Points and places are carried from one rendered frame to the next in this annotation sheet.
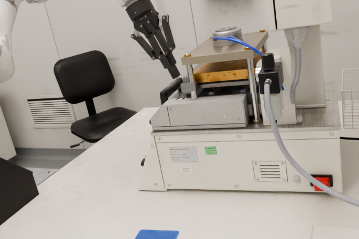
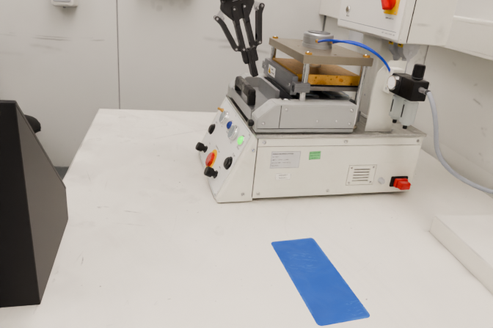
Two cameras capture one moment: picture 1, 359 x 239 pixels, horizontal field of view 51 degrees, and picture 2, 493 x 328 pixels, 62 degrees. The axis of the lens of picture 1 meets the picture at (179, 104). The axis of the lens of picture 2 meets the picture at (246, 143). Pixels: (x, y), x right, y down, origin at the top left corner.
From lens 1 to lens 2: 0.70 m
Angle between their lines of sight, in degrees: 37
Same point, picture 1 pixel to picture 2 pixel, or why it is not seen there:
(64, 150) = not seen: outside the picture
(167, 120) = (276, 122)
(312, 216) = (405, 211)
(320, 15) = (440, 37)
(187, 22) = (108, 9)
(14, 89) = not seen: outside the picture
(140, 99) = (23, 97)
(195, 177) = (290, 184)
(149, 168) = (240, 176)
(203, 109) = (318, 112)
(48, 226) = (142, 257)
